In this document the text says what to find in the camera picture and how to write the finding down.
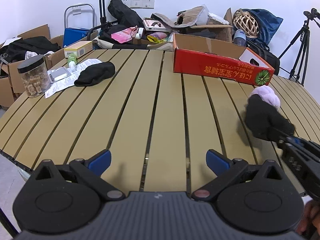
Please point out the silver foil tray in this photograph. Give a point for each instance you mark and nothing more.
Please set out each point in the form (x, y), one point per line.
(58, 74)

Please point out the lilac fluffy cloth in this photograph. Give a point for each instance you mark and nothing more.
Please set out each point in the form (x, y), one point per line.
(268, 95)

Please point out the yellow white small carton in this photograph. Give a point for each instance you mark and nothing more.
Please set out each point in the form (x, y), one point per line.
(79, 49)

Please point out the black clothes pile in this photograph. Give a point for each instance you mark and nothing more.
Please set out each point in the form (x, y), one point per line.
(16, 50)

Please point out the woven rattan ball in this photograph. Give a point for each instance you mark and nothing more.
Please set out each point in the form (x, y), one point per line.
(245, 21)

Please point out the clear jar brown cubes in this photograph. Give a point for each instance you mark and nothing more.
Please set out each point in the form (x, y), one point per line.
(34, 75)

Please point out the person's right hand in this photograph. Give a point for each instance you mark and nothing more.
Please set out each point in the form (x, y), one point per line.
(310, 217)

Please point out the blue velvet bag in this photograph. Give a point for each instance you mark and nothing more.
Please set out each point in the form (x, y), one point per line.
(268, 25)

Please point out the white wall socket strip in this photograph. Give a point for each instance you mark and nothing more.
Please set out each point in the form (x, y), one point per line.
(140, 4)

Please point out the small green bottle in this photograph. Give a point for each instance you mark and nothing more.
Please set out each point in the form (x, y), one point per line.
(72, 61)

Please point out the black camera tripod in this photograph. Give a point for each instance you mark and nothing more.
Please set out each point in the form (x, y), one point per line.
(299, 69)

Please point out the black cloth bag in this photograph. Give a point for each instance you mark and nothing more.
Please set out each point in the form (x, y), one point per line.
(124, 15)

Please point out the blue water bottle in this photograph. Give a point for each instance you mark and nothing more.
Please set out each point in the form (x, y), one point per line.
(240, 38)

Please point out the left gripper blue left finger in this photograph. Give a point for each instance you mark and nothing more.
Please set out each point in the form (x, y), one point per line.
(100, 162)

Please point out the red cardboard fruit box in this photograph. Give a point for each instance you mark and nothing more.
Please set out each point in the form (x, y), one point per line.
(215, 58)

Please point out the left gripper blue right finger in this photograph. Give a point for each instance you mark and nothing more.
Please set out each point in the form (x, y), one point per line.
(216, 162)

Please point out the black sock on paper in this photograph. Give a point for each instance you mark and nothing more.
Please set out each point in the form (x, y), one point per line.
(95, 74)

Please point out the brown open cardboard box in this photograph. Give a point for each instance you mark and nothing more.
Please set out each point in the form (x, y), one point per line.
(198, 21)

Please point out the black sock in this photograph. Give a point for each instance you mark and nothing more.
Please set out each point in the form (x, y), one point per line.
(95, 74)
(265, 122)

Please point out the pink packet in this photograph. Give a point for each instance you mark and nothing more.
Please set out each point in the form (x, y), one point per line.
(125, 35)

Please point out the white printed paper sheet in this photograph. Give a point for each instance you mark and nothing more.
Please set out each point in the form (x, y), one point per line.
(69, 81)

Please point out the blue plastic crate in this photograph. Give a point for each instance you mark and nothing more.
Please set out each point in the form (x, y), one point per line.
(72, 35)

